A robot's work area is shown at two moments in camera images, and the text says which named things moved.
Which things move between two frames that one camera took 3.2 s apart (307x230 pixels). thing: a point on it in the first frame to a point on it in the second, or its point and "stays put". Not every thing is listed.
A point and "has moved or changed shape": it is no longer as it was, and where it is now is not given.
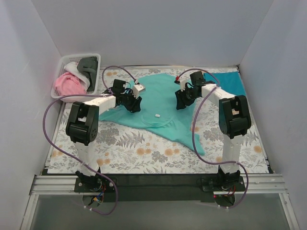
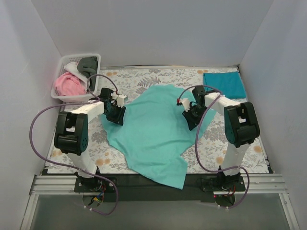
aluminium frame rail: (54, 185) stays put
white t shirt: (72, 67) stays put
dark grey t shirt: (88, 66) stays put
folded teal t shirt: (229, 81) stays put
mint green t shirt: (159, 114) has moved or changed shape
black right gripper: (183, 99) to (192, 118)
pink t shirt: (67, 84) stays put
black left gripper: (132, 103) to (116, 114)
